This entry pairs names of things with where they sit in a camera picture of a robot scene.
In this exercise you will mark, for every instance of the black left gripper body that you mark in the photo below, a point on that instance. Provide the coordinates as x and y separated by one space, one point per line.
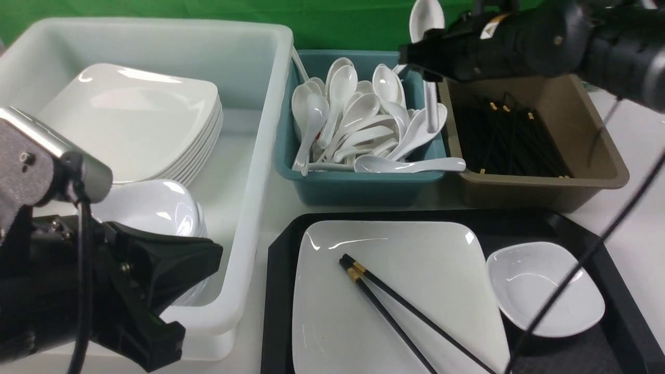
136 276

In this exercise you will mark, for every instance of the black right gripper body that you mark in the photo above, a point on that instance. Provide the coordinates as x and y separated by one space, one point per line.
548 40

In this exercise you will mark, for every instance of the white ceramic soup spoon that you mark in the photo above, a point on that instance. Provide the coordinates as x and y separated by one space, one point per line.
426 15

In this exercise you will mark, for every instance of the small white square bowl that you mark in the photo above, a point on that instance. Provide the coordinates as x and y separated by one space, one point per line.
524 276

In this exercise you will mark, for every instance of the white square rice plate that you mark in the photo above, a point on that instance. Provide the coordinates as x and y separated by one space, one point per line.
438 267

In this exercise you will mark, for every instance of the black chopstick gold band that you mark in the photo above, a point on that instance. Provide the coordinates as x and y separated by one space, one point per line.
356 272
423 318

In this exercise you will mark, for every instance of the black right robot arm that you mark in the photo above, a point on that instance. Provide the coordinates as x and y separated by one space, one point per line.
617 46

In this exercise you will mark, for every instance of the brown plastic bin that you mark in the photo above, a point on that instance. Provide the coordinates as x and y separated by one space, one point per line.
576 128

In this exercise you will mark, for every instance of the pile of black chopsticks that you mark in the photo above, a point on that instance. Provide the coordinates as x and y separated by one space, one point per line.
505 137

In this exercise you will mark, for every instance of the stack of white small bowls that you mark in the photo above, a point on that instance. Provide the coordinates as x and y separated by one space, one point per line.
162 206

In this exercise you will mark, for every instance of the white spoon right leaning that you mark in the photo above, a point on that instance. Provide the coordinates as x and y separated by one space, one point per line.
417 133

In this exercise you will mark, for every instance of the white spoon back right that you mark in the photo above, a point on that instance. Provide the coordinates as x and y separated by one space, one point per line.
387 85

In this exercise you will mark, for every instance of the stack of white square plates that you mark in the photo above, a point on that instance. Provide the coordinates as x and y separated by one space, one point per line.
143 125

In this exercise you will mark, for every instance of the white spoon upright centre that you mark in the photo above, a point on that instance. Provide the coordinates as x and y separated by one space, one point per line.
342 85

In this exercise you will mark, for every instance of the white spoon lying front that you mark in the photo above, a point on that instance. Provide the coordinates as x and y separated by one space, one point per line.
375 164

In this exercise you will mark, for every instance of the green cloth backdrop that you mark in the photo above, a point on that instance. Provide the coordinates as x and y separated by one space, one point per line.
348 25

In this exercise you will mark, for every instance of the white spoon left front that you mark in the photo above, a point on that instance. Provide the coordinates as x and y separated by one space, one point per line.
311 115

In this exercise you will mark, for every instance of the teal plastic bin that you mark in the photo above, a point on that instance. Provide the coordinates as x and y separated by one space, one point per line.
342 188

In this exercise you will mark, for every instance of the large white plastic tub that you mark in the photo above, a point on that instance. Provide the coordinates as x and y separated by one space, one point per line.
251 65

